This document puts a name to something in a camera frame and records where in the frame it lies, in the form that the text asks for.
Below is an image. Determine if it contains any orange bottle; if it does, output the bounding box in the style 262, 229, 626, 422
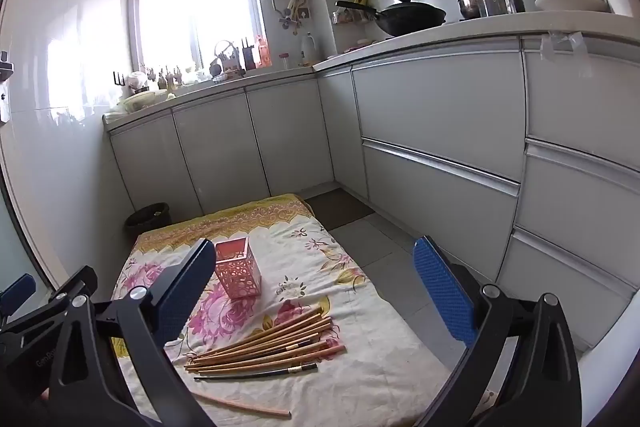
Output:
255, 34, 272, 68

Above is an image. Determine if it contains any clear tape strip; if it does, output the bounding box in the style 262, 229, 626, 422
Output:
540, 31, 586, 60

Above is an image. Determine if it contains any pink perforated utensil holder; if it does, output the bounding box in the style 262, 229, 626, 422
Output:
214, 235, 263, 300

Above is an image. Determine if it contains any floral printed blanket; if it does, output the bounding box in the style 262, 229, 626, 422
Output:
110, 193, 481, 427

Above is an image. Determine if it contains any grey drawer base cabinet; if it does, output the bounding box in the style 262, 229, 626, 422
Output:
350, 34, 640, 353

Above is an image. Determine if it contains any black chopstick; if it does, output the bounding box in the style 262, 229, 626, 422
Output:
194, 362, 319, 381

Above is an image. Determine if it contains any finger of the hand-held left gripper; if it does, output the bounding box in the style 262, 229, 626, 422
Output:
0, 274, 37, 323
47, 266, 98, 308

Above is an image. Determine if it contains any pale bamboo chopstick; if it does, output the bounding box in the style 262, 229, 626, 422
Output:
191, 388, 292, 419

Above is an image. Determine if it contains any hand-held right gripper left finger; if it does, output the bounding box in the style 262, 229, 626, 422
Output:
50, 238, 217, 427

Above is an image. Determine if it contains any pale green dish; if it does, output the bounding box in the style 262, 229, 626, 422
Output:
120, 89, 168, 114

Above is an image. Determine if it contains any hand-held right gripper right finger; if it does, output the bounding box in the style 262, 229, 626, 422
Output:
414, 236, 583, 427

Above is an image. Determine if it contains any dark floor mat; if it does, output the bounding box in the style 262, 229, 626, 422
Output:
302, 188, 375, 230

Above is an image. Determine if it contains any dark trash bin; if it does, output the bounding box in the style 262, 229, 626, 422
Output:
125, 203, 172, 240

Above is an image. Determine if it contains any grey door base cabinet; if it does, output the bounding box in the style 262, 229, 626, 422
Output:
107, 64, 368, 230

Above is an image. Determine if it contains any black wok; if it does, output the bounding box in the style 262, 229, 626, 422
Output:
335, 0, 447, 38

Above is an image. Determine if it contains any kitchen window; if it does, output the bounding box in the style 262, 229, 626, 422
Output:
127, 0, 266, 78

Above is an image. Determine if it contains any pile of wooden chopsticks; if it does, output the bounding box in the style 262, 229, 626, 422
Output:
184, 305, 347, 374

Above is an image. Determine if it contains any wall spice rack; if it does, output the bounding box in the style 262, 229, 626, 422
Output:
332, 4, 376, 28

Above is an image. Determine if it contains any white plastic bottle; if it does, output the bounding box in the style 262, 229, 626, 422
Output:
301, 32, 319, 66

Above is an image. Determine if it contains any white kitchen countertop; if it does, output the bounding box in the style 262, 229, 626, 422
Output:
102, 9, 640, 132

